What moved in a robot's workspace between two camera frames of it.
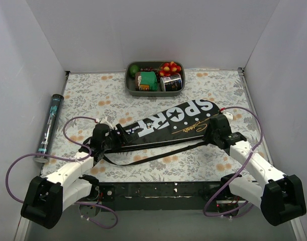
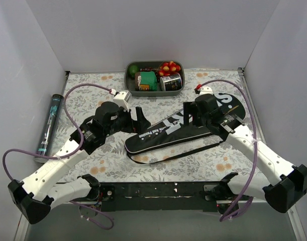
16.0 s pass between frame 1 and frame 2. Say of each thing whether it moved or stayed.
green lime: stayed
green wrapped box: stayed
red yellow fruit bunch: stayed
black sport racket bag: moved
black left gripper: moved
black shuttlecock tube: stayed
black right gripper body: moved
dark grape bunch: stayed
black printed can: stayed
